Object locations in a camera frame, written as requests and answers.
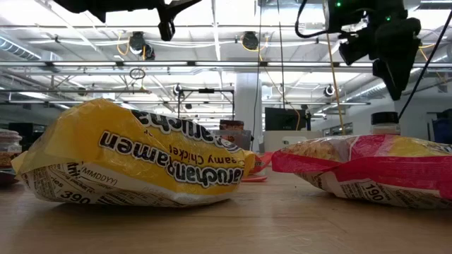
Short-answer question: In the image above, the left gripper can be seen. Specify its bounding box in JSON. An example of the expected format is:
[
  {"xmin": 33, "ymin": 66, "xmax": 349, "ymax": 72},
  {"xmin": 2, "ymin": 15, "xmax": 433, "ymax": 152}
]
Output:
[{"xmin": 157, "ymin": 0, "xmax": 203, "ymax": 42}]

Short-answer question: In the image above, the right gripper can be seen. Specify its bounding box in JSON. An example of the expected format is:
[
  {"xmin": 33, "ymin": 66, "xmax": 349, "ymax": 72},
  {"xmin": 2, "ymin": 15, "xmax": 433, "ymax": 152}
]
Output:
[{"xmin": 369, "ymin": 17, "xmax": 423, "ymax": 102}]

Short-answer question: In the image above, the black-lidded spice jar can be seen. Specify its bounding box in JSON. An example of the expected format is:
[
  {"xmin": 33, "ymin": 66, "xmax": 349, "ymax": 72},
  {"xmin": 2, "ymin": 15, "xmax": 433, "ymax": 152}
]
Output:
[{"xmin": 370, "ymin": 111, "xmax": 401, "ymax": 137}]

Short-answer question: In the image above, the taco seasoning mix packet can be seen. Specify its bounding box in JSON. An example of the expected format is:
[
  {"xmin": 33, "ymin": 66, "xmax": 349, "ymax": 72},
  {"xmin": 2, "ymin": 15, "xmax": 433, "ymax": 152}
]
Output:
[{"xmin": 219, "ymin": 119, "xmax": 245, "ymax": 132}]

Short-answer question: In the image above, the orange chicken ramen packet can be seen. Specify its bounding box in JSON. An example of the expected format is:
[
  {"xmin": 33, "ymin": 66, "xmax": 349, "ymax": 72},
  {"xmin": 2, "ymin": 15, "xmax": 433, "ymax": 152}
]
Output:
[{"xmin": 243, "ymin": 150, "xmax": 275, "ymax": 176}]

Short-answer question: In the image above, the red ramen packet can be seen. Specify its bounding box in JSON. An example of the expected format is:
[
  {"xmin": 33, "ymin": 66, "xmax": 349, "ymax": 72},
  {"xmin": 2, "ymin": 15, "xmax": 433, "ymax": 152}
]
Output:
[{"xmin": 270, "ymin": 133, "xmax": 452, "ymax": 210}]

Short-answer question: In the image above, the large black monitor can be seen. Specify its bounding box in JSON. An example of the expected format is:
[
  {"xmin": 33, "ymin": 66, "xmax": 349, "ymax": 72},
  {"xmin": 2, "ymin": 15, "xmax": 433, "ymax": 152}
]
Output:
[{"xmin": 264, "ymin": 107, "xmax": 307, "ymax": 132}]

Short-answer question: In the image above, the white plastic bin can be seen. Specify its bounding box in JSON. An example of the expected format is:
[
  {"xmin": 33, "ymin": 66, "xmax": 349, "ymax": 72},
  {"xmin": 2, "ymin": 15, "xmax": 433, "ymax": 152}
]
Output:
[{"xmin": 263, "ymin": 130, "xmax": 324, "ymax": 153}]

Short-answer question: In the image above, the white pillar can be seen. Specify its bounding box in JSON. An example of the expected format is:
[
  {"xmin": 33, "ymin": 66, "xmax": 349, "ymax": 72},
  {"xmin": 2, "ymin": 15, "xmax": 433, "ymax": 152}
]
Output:
[{"xmin": 234, "ymin": 73, "xmax": 264, "ymax": 152}]

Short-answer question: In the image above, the grey translucent bin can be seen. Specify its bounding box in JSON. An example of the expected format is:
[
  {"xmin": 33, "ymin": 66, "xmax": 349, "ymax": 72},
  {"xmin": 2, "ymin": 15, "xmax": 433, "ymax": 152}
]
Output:
[{"xmin": 210, "ymin": 128, "xmax": 253, "ymax": 151}]

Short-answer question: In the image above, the yellow creamy chicken ramen packet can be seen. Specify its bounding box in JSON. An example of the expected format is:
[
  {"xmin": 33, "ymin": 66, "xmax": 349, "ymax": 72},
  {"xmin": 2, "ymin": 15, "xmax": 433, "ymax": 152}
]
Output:
[{"xmin": 10, "ymin": 97, "xmax": 256, "ymax": 208}]

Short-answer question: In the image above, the black hanging cable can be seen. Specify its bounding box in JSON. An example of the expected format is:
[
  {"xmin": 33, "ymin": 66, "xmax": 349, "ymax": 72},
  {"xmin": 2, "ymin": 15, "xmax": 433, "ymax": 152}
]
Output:
[{"xmin": 398, "ymin": 9, "xmax": 452, "ymax": 120}]

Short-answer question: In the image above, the yellow cable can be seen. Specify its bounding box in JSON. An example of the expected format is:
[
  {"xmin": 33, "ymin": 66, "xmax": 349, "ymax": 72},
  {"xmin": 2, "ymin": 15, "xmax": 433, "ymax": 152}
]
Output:
[{"xmin": 324, "ymin": 33, "xmax": 345, "ymax": 137}]

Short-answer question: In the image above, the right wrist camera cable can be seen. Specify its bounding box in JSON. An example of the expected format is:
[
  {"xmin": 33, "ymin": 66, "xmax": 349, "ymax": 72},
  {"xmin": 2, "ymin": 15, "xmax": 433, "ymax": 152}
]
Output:
[{"xmin": 295, "ymin": 0, "xmax": 329, "ymax": 39}]

